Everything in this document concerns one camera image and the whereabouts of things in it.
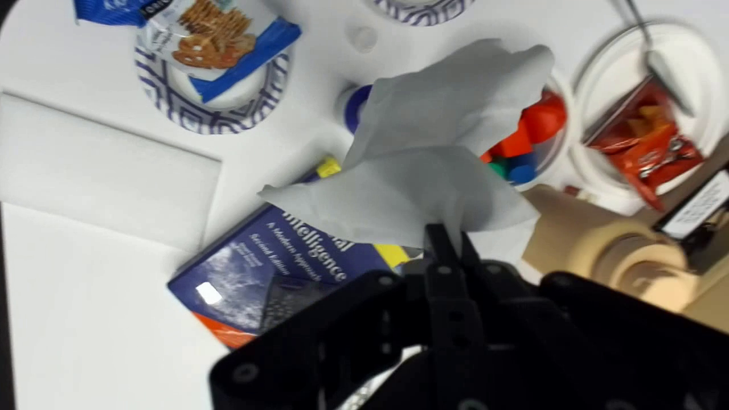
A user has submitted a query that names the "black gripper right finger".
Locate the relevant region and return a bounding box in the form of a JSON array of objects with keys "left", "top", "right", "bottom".
[{"left": 452, "top": 227, "right": 729, "bottom": 410}]

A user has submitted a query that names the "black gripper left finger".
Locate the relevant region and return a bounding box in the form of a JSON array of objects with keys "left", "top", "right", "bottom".
[{"left": 208, "top": 224, "right": 458, "bottom": 410}]

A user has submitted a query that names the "white tissue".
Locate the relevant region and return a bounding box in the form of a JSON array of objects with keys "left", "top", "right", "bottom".
[{"left": 257, "top": 39, "right": 556, "bottom": 248}]

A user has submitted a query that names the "tan water bottle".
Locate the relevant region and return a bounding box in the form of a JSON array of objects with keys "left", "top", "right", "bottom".
[{"left": 521, "top": 186, "right": 702, "bottom": 314}]

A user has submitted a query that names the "blue hardcover textbook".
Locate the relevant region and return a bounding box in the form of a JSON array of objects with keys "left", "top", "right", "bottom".
[{"left": 167, "top": 155, "right": 417, "bottom": 351}]

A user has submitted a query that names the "cardboard box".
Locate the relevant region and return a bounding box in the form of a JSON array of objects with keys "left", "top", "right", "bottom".
[{"left": 680, "top": 248, "right": 729, "bottom": 338}]

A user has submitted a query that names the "blue block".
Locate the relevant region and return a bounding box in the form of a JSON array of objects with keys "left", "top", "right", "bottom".
[{"left": 506, "top": 161, "right": 541, "bottom": 190}]

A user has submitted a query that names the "white bowl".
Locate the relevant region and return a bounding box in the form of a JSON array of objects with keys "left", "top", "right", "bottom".
[{"left": 476, "top": 72, "right": 580, "bottom": 195}]

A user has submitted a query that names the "orange chip bag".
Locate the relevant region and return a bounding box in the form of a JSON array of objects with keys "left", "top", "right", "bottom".
[{"left": 582, "top": 83, "right": 705, "bottom": 213}]

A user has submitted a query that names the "red block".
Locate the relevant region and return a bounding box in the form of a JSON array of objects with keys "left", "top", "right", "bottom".
[{"left": 520, "top": 95, "right": 570, "bottom": 149}]

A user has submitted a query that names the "white paper plate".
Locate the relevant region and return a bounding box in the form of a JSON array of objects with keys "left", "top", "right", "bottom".
[{"left": 566, "top": 18, "right": 729, "bottom": 216}]

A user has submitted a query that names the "blue pretzel snack bag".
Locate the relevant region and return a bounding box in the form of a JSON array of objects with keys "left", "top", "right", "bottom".
[{"left": 72, "top": 0, "right": 302, "bottom": 106}]

